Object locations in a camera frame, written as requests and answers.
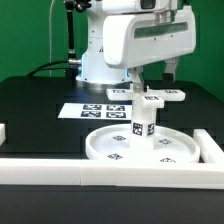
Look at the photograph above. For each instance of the white front fence rail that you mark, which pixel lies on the white front fence rail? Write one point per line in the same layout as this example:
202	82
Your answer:
93	172

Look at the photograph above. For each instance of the white right fence rail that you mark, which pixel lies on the white right fence rail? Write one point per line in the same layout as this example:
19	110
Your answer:
210	152

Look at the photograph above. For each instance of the white round table top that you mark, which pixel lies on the white round table top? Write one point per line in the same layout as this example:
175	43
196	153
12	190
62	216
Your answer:
115	142

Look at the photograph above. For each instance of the white marker sheet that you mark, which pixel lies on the white marker sheet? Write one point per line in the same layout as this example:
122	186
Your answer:
95	111

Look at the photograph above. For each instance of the black camera stand pole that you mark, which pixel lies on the black camera stand pole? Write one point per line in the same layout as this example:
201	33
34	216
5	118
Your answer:
80	6

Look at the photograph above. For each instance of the white fence rail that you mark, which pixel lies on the white fence rail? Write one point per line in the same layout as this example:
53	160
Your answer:
93	172
210	152

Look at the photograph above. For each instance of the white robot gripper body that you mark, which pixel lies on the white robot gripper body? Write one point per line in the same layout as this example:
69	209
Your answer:
135	39

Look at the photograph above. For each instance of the white left fence piece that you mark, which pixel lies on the white left fence piece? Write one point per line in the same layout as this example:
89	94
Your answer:
2	133

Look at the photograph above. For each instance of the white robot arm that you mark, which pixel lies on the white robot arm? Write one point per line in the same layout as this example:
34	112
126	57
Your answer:
95	74

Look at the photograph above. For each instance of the white cross-shaped table base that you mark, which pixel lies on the white cross-shaped table base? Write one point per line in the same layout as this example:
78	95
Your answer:
150	98

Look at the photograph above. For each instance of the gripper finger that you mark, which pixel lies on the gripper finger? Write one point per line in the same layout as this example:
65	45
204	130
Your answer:
169	74
135	74

